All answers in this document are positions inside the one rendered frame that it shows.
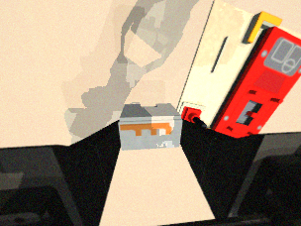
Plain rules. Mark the red and black joystick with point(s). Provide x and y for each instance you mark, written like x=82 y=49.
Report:
x=192 y=115

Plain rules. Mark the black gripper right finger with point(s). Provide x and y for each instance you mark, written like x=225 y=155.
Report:
x=225 y=166

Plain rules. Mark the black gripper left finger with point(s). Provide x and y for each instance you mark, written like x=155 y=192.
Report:
x=81 y=173

